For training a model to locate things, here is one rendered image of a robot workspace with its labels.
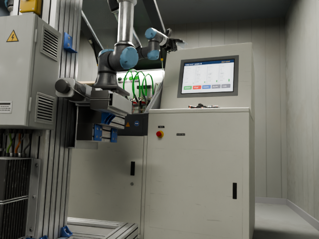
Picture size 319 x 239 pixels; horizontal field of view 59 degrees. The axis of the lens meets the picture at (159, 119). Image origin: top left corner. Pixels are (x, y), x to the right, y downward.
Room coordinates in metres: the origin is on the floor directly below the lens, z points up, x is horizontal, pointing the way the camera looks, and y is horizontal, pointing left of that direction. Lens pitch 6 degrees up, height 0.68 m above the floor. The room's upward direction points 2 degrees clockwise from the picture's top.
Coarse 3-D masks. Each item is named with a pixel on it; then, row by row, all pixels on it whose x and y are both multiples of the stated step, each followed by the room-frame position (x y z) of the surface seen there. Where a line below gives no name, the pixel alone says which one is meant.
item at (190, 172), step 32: (224, 96) 2.09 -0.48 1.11; (160, 128) 2.00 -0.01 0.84; (192, 128) 1.91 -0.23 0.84; (224, 128) 1.84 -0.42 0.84; (160, 160) 1.99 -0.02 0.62; (192, 160) 1.91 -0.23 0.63; (224, 160) 1.84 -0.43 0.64; (160, 192) 1.99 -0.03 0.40; (192, 192) 1.91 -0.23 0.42; (224, 192) 1.84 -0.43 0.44; (160, 224) 1.99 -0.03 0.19; (192, 224) 1.91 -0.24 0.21; (224, 224) 1.83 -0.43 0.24
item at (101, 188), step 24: (120, 144) 2.11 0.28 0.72; (72, 168) 2.26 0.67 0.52; (96, 168) 2.18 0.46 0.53; (120, 168) 2.11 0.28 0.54; (72, 192) 2.25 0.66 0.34; (96, 192) 2.17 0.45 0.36; (120, 192) 2.10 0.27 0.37; (72, 216) 2.25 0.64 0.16; (96, 216) 2.17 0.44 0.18; (120, 216) 2.10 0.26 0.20
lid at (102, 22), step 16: (96, 0) 2.12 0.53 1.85; (144, 0) 2.02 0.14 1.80; (96, 16) 2.25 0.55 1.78; (112, 16) 2.22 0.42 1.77; (144, 16) 2.16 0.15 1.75; (160, 16) 2.14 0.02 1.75; (96, 32) 2.40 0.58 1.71; (112, 32) 2.37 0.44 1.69; (144, 32) 2.30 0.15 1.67; (160, 32) 2.23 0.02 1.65; (96, 48) 2.55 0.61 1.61; (112, 48) 2.53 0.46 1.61; (144, 64) 2.60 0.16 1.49; (160, 64) 2.56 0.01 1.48
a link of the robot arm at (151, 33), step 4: (148, 28) 1.75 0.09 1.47; (152, 28) 1.73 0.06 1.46; (148, 32) 1.75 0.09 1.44; (152, 32) 1.73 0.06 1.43; (156, 32) 1.75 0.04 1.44; (148, 36) 1.75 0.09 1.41; (152, 36) 1.74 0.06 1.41; (156, 36) 1.75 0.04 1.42; (160, 36) 1.78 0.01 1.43; (148, 40) 1.78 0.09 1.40; (156, 40) 1.76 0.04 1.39; (160, 40) 1.80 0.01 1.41
